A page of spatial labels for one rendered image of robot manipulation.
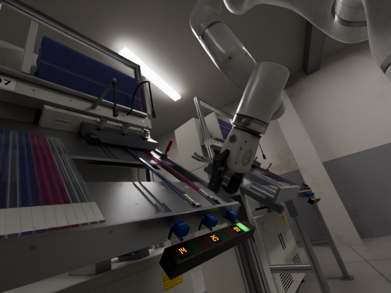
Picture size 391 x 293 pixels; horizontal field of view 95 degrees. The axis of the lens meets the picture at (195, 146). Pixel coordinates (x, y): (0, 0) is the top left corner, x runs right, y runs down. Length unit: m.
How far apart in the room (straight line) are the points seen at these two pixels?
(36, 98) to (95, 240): 0.77
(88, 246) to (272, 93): 0.45
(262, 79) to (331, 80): 3.53
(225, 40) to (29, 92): 0.81
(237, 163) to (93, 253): 0.32
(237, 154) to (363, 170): 3.16
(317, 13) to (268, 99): 0.28
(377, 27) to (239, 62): 0.26
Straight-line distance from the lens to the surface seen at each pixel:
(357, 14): 0.58
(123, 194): 0.50
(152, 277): 0.79
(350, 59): 4.18
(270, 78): 0.45
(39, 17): 1.44
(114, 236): 0.38
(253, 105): 0.44
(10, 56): 1.35
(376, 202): 3.51
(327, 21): 0.64
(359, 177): 3.49
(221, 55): 0.54
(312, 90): 3.86
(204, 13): 0.67
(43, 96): 1.03
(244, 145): 0.43
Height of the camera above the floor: 0.71
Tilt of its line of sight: 22 degrees up
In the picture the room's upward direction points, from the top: 13 degrees counter-clockwise
